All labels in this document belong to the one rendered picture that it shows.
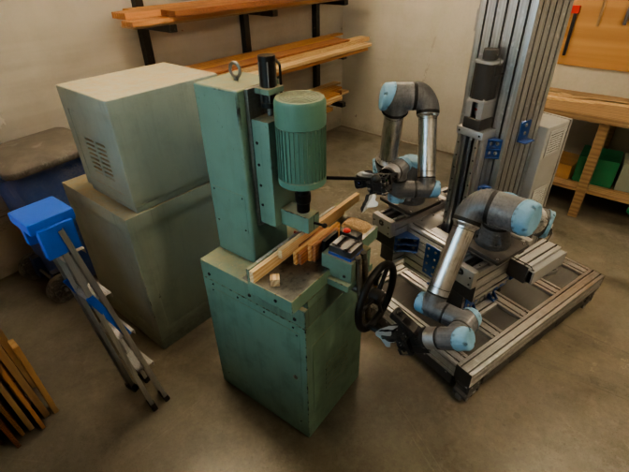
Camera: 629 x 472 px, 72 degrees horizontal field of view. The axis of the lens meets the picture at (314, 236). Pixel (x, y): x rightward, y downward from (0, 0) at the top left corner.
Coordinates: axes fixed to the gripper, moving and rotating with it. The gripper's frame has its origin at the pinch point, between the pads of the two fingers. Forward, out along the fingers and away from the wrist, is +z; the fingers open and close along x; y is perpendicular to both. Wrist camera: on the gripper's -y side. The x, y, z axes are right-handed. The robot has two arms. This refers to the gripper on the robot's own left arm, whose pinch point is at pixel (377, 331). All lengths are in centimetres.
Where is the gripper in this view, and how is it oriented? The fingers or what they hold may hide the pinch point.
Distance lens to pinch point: 163.7
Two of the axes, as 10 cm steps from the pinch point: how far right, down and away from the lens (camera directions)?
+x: 5.9, -4.5, 6.6
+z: -6.9, 1.4, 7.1
